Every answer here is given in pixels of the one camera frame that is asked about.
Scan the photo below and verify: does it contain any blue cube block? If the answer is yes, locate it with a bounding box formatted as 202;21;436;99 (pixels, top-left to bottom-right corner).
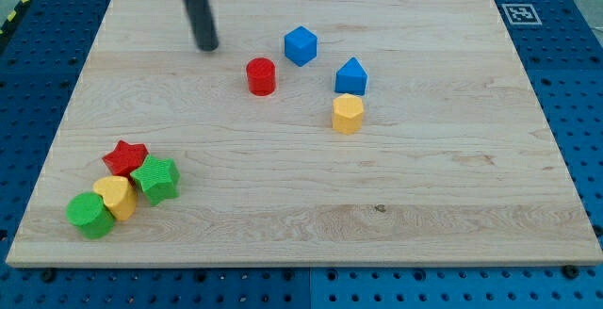
284;26;318;67

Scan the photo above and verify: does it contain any light wooden board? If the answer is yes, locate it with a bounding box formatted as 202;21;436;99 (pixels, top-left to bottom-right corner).
7;0;602;268

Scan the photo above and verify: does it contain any yellow hexagonal prism block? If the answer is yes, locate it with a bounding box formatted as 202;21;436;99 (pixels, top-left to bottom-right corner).
332;93;365;135

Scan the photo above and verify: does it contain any red cylinder block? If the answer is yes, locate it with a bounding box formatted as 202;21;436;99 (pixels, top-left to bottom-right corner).
246;57;276;96

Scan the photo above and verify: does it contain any blue triangular prism block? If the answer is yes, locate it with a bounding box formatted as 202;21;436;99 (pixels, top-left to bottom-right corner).
334;57;368;96

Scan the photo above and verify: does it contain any green star block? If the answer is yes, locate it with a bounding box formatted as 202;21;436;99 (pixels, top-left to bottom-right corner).
130;154;180;206

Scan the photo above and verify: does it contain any red star block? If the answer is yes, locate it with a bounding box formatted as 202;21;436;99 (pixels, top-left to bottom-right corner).
103;140;148;178

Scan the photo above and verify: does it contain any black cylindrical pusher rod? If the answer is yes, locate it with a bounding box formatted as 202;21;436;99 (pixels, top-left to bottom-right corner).
184;0;219;52

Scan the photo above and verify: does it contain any yellow heart block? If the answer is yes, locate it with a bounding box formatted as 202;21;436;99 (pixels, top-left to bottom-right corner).
92;175;138;221

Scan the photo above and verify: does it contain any green cylinder block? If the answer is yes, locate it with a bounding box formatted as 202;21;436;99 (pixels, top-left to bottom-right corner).
66;192;115;239

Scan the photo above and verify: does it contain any white fiducial marker tag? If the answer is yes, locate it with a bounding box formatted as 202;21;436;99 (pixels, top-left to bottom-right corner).
502;3;542;25

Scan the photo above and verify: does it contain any yellow black hazard tape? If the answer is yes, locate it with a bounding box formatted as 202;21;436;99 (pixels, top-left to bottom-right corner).
1;0;34;37

